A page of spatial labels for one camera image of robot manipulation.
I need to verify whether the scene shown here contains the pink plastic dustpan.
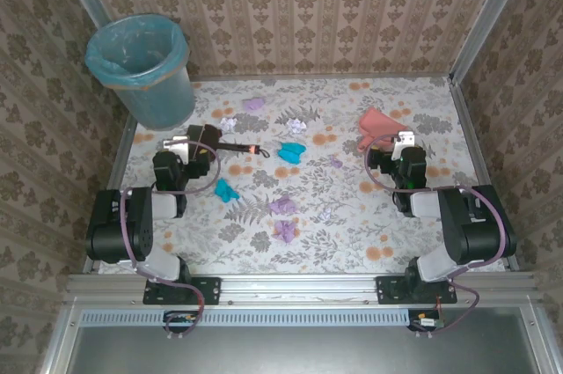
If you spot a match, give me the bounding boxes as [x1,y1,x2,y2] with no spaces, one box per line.
[356,106,413,154]

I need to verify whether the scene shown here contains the teal paper scrap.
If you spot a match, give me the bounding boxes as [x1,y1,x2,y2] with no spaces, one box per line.
[276,141,307,165]
[214,178,241,204]

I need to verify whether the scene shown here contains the dark brown hand brush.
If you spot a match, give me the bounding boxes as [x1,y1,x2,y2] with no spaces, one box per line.
[186,124,270,159]

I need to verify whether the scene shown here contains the waste bin with blue liner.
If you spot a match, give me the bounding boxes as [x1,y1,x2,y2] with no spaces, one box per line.
[84,12,198,131]

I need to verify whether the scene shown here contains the floral patterned table cover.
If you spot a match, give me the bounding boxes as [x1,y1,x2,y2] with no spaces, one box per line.
[99,77,511,276]

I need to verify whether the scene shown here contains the aluminium front beam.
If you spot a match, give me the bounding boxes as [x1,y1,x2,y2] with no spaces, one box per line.
[65,271,541,306]

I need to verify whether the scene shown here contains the small controller circuit board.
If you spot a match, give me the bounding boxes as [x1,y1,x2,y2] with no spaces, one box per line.
[407,308,446,332]
[163,310,200,334]

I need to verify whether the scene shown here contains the grey metal sheet panel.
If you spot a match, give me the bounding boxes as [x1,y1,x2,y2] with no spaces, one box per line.
[41,325,563,374]

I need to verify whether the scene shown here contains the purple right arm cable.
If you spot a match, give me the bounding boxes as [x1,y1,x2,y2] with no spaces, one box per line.
[364,134,508,340]

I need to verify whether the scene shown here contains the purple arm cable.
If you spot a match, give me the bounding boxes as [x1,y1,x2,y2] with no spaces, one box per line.
[364,134,508,340]
[121,140,221,342]

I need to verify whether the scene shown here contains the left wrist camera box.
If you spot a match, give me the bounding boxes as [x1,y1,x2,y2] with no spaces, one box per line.
[163,135,191,151]

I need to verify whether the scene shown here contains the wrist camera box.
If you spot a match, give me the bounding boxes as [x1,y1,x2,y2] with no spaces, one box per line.
[392,130,415,149]
[163,135,191,151]

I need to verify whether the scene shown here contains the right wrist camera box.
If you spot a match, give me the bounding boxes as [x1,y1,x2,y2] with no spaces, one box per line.
[392,130,415,149]

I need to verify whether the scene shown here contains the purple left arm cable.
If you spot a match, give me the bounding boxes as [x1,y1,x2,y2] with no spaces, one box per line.
[121,140,221,342]

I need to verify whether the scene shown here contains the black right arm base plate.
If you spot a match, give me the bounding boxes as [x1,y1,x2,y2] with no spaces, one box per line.
[376,275,458,306]

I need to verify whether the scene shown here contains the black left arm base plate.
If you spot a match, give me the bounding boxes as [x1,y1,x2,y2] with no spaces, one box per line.
[143,275,221,306]

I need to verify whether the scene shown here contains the grey slotted cable duct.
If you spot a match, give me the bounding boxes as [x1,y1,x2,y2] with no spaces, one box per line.
[80,308,413,327]

